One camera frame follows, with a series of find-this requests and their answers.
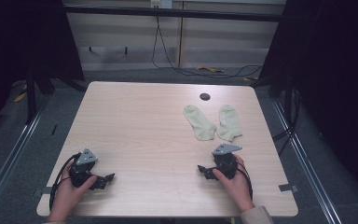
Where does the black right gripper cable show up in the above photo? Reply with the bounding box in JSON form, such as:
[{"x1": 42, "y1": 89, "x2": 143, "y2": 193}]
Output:
[{"x1": 236, "y1": 161, "x2": 254, "y2": 201}]

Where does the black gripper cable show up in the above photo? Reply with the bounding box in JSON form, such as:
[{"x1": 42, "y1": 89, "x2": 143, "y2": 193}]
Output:
[
  {"x1": 48, "y1": 151, "x2": 82, "y2": 212},
  {"x1": 236, "y1": 161, "x2": 254, "y2": 201}
]

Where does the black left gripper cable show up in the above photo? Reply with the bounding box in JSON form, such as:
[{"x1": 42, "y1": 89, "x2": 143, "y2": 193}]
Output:
[{"x1": 48, "y1": 151, "x2": 82, "y2": 212}]

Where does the white wall outlet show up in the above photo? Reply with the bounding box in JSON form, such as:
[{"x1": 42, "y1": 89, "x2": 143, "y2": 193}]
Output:
[{"x1": 150, "y1": 0, "x2": 173, "y2": 9}]

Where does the black curtain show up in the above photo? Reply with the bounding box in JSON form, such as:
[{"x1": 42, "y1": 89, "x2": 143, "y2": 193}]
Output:
[
  {"x1": 0, "y1": 0, "x2": 86, "y2": 139},
  {"x1": 258, "y1": 0, "x2": 358, "y2": 204}
]

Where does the person's left hand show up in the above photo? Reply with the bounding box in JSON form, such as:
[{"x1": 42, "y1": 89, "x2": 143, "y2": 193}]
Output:
[{"x1": 47, "y1": 161, "x2": 98, "y2": 223}]

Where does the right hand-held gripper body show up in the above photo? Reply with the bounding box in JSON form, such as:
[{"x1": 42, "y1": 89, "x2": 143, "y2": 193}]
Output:
[{"x1": 211, "y1": 143, "x2": 243, "y2": 181}]

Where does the black metal stand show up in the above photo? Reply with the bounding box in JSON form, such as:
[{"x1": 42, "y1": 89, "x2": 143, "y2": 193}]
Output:
[
  {"x1": 283, "y1": 73, "x2": 295, "y2": 126},
  {"x1": 24, "y1": 66, "x2": 39, "y2": 126}
]

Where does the yellow floor item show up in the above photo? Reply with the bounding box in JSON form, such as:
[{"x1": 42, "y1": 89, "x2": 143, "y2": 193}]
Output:
[
  {"x1": 13, "y1": 83, "x2": 28, "y2": 104},
  {"x1": 196, "y1": 64, "x2": 226, "y2": 75}
]

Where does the metal floor rail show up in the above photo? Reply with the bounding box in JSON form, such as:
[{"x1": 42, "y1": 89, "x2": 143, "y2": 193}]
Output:
[
  {"x1": 270, "y1": 98, "x2": 343, "y2": 224},
  {"x1": 0, "y1": 106, "x2": 44, "y2": 217}
]

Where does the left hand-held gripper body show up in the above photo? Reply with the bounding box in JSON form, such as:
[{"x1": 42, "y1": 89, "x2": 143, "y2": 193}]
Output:
[{"x1": 69, "y1": 147, "x2": 107, "y2": 191}]

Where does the person's right hand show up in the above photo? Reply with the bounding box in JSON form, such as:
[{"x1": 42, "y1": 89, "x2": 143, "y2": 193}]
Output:
[{"x1": 212, "y1": 154, "x2": 256, "y2": 215}]

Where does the pale yellow sock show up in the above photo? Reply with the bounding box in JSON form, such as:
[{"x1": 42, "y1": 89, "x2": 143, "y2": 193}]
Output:
[
  {"x1": 216, "y1": 104, "x2": 243, "y2": 143},
  {"x1": 183, "y1": 105, "x2": 217, "y2": 142}
]

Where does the long black floor cable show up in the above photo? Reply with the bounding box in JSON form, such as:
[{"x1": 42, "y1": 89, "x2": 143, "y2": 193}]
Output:
[{"x1": 151, "y1": 15, "x2": 264, "y2": 79}]

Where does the black horizontal bar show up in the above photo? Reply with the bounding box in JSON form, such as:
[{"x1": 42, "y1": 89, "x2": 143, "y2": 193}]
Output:
[{"x1": 62, "y1": 4, "x2": 288, "y2": 23}]

